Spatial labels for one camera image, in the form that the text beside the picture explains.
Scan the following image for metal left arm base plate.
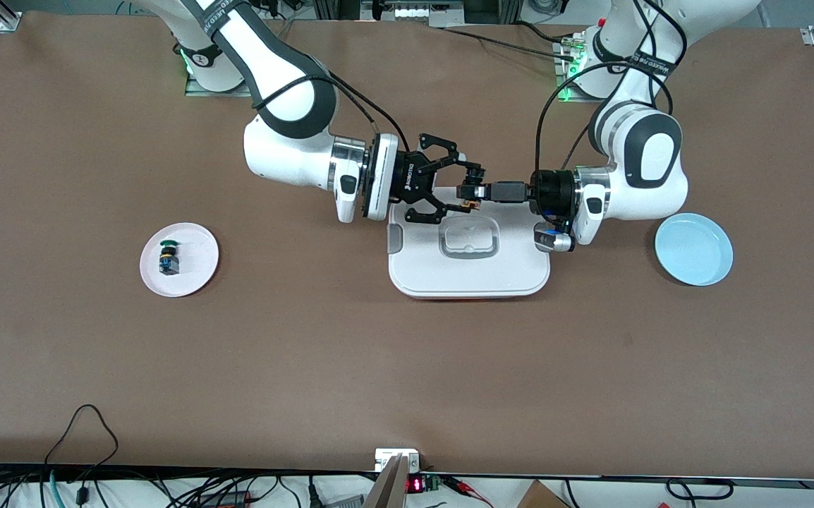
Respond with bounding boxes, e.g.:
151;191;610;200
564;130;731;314
554;35;595;104

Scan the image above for light blue round plate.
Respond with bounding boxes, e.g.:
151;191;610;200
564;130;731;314
655;212;734;287

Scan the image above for green push button switch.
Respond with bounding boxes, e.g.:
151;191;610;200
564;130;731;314
159;239;181;277

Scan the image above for orange push button switch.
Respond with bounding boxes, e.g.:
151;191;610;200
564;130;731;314
459;164;487;213

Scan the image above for white lit panel device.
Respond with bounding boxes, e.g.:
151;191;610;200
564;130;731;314
393;4;466;21

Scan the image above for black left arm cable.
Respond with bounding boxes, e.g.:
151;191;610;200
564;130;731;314
535;60;670;177

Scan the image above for small white connector box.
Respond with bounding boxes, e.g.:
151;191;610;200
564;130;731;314
375;449;422;473

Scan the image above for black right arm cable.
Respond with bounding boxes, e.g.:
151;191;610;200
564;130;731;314
252;73;409;152

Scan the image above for black cable to arm base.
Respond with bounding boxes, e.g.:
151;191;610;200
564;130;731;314
442;21;577;61

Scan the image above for black flat-looped cable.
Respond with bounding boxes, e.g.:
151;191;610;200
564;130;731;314
667;478;735;502

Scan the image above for thin black looped cable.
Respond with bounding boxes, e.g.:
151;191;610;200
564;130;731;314
44;404;120;496

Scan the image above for brown cardboard piece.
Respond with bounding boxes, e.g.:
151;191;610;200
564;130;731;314
516;480;571;508

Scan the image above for red clip leads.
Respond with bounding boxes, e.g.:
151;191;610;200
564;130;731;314
448;476;494;508

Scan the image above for white lidded box grey handle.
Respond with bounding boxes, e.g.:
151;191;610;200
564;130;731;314
387;201;551;301

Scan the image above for white round plate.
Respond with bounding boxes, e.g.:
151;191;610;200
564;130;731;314
140;223;220;298

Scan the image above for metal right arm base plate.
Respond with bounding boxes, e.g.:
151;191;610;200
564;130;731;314
185;71;253;97

